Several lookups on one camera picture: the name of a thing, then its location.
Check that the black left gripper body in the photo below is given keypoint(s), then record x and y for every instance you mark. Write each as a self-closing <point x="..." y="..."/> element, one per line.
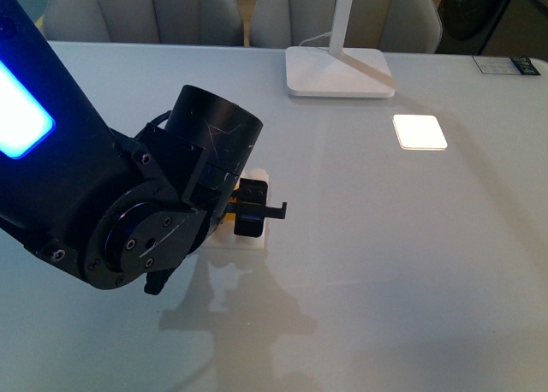
<point x="202" y="146"/>

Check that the yellow two-stud block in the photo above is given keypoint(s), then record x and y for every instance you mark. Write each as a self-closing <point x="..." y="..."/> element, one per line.
<point x="229" y="215"/>

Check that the white studded base plate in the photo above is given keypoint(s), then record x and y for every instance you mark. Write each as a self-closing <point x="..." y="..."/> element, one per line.
<point x="247" y="231"/>

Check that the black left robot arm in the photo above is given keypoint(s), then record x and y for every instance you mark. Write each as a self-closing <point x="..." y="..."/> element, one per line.
<point x="102" y="206"/>

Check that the white desk lamp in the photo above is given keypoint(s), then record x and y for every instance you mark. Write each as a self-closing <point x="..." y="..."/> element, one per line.
<point x="334" y="72"/>

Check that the beige chair left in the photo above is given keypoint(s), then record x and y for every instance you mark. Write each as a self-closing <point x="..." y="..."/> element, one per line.
<point x="171" y="22"/>

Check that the beige chair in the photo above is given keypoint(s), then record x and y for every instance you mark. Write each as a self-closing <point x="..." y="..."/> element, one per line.
<point x="411" y="26"/>
<point x="171" y="22"/>

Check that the beige chair right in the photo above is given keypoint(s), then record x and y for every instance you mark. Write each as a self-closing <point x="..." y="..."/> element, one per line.
<point x="411" y="26"/>

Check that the black label sticker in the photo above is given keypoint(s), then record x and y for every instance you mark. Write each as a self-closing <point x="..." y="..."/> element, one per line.
<point x="513" y="65"/>

